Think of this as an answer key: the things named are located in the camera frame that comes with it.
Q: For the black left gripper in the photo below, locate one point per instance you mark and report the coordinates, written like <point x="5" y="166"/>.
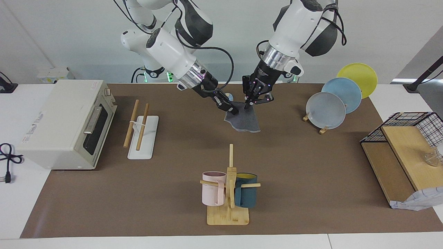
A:
<point x="259" y="83"/>

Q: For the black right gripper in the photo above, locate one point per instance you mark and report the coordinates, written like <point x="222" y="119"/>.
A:
<point x="209" y="88"/>

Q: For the purple and grey towel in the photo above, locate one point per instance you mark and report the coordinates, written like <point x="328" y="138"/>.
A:
<point x="244" y="121"/>

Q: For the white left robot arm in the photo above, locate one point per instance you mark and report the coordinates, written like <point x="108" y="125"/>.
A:
<point x="294" y="24"/>

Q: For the wooden plate rack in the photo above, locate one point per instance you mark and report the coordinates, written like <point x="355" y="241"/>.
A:
<point x="323" y="131"/>

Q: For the white rack with wooden bars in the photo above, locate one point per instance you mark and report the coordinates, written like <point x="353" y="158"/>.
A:
<point x="143" y="138"/>

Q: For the small blue bell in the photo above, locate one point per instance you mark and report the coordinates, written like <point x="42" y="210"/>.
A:
<point x="230" y="95"/>

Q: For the grey plate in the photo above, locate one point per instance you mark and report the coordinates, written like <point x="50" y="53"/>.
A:
<point x="325" y="112"/>

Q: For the dark teal mug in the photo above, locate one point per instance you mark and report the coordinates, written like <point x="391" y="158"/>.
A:
<point x="247" y="195"/>

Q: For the pink mug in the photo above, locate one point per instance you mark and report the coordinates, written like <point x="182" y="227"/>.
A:
<point x="211" y="193"/>

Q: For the light blue plate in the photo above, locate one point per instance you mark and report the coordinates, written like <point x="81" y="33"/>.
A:
<point x="346" y="90"/>

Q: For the brown table mat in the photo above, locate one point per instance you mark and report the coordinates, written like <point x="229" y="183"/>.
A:
<point x="173" y="193"/>

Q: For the wooden mug tree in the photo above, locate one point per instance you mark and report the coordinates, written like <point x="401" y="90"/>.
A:
<point x="228" y="216"/>

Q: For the yellow plate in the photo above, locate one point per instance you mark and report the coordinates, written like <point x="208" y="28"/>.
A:
<point x="360" y="74"/>

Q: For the wooden shelf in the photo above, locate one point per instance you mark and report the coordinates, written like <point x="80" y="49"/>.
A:
<point x="405" y="155"/>

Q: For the white power box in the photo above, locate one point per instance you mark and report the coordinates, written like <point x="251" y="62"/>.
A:
<point x="55" y="74"/>

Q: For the cream toaster oven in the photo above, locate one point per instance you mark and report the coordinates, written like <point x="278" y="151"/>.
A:
<point x="55" y="131"/>

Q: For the clear glass cup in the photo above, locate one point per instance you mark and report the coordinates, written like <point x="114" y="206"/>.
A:
<point x="432" y="158"/>

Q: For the marbled paper sheet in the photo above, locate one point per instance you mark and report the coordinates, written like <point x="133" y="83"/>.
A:
<point x="422" y="200"/>

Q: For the black clamp mount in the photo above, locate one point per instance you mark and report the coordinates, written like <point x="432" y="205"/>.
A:
<point x="7" y="86"/>

